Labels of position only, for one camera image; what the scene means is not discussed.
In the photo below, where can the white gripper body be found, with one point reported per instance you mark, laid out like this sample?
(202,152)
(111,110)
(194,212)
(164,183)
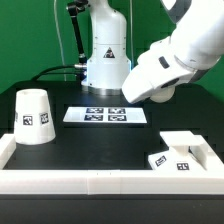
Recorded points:
(166,64)

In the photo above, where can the white lamp base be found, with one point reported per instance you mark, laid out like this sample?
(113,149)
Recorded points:
(177,157)

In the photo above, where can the white lamp bulb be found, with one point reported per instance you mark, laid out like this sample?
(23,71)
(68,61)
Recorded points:
(163,96)

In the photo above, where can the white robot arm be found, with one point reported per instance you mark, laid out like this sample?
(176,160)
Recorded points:
(202,21)

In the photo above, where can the white lamp shade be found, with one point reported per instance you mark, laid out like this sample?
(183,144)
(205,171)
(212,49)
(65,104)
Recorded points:
(33,123)

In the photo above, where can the white marker tag plate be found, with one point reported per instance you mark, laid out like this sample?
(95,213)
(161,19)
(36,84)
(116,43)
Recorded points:
(105,115)

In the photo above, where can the white U-shaped fence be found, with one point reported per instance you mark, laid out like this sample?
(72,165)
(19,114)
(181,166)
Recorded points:
(95,182)

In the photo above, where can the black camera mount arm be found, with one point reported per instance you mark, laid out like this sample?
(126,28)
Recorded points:
(74,8)

